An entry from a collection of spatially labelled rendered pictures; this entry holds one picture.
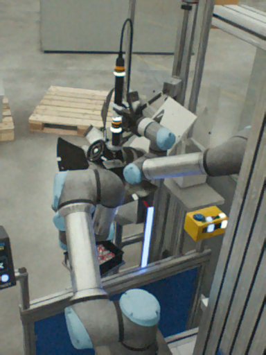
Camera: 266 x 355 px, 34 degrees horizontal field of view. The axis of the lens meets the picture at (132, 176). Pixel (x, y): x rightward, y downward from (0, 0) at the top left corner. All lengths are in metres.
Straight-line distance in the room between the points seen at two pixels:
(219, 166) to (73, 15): 6.06
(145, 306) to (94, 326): 0.15
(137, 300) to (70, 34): 6.33
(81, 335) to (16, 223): 2.40
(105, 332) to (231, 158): 0.63
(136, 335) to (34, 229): 2.30
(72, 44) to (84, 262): 6.27
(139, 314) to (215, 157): 0.53
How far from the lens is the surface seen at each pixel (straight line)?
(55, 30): 7.33
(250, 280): 1.01
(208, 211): 2.00
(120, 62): 1.80
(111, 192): 1.40
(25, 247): 3.36
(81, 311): 1.27
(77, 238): 1.33
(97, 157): 2.02
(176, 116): 2.23
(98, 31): 7.38
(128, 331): 1.29
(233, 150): 1.40
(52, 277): 3.12
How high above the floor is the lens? 2.23
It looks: 33 degrees down
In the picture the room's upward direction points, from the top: 5 degrees clockwise
